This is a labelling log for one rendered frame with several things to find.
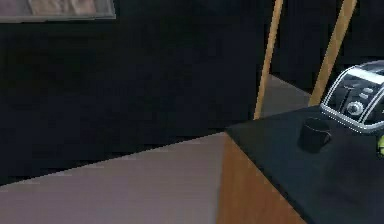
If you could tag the grey framed wall picture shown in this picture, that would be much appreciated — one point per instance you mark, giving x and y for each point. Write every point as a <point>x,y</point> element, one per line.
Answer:
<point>63,8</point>

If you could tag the wooden counter with black top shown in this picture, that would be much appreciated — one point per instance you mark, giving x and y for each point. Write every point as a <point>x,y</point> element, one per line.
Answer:
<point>300,180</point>

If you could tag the black and silver toaster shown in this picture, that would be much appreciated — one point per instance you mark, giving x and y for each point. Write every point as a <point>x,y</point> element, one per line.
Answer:
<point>356,100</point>

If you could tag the green round fruit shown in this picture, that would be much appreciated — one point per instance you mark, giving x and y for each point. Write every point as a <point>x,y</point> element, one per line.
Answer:
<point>381,145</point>

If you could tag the black mug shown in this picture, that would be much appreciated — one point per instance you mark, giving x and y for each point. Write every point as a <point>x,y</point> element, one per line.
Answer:
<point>313,136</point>

